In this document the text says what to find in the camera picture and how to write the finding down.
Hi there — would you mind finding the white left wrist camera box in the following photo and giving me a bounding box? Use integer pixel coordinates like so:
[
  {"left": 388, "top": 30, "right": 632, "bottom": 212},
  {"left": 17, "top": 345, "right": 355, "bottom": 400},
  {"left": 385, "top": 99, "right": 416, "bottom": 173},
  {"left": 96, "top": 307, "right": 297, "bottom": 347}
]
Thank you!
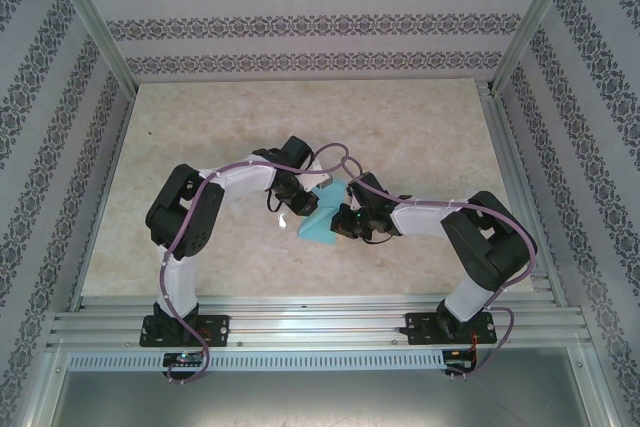
[{"left": 298, "top": 156, "right": 335, "bottom": 189}]

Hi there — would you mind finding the grey metal sheet panel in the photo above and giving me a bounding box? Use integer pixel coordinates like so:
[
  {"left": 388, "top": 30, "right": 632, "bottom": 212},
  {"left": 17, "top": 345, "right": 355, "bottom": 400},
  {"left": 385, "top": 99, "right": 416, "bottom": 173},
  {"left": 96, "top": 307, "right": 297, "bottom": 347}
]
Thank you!
[{"left": 37, "top": 349, "right": 616, "bottom": 427}]

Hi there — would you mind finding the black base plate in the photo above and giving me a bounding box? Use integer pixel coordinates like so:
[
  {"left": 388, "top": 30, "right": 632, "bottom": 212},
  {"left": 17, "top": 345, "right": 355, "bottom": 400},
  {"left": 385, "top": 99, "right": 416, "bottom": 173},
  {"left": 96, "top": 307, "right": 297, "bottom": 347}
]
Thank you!
[
  {"left": 399, "top": 311, "right": 496, "bottom": 347},
  {"left": 141, "top": 314, "right": 231, "bottom": 348}
]

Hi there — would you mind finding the aluminium mounting rail beam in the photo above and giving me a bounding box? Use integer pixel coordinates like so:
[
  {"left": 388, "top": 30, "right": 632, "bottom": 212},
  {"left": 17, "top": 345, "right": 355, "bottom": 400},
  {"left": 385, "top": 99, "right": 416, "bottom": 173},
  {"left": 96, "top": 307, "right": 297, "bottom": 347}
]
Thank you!
[{"left": 47, "top": 294, "right": 591, "bottom": 351}]

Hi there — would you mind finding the aluminium side rail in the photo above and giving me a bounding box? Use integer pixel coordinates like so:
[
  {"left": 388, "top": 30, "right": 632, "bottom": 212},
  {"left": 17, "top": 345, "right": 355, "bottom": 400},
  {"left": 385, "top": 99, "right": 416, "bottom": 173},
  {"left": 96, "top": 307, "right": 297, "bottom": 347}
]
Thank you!
[{"left": 477, "top": 79, "right": 569, "bottom": 308}]

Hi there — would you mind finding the slotted grey cable duct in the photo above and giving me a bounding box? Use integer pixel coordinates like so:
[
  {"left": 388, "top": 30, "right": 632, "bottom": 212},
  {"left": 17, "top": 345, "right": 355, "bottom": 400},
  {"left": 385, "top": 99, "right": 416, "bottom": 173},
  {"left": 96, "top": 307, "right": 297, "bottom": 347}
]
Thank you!
[{"left": 67, "top": 350, "right": 446, "bottom": 373}]

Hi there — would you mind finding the aluminium frame post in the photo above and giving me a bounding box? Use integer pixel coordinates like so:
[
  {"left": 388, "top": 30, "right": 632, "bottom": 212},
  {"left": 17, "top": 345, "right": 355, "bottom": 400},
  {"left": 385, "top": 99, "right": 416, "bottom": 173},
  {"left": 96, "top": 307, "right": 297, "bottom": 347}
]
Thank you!
[
  {"left": 42, "top": 0, "right": 139, "bottom": 96},
  {"left": 489, "top": 0, "right": 586, "bottom": 96},
  {"left": 29, "top": 339, "right": 69, "bottom": 427},
  {"left": 574, "top": 341, "right": 621, "bottom": 427}
]

